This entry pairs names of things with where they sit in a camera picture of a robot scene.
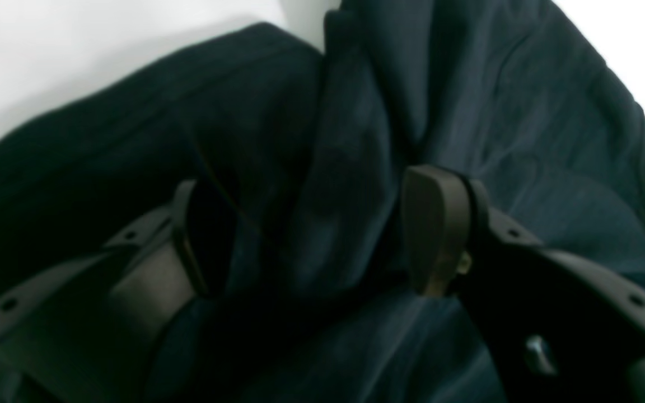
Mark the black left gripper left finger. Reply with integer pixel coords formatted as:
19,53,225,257
0,180,211,402

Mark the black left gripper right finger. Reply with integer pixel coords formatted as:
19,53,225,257
401,164,645,402

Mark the black T-shirt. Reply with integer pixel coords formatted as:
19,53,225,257
0,1,645,402

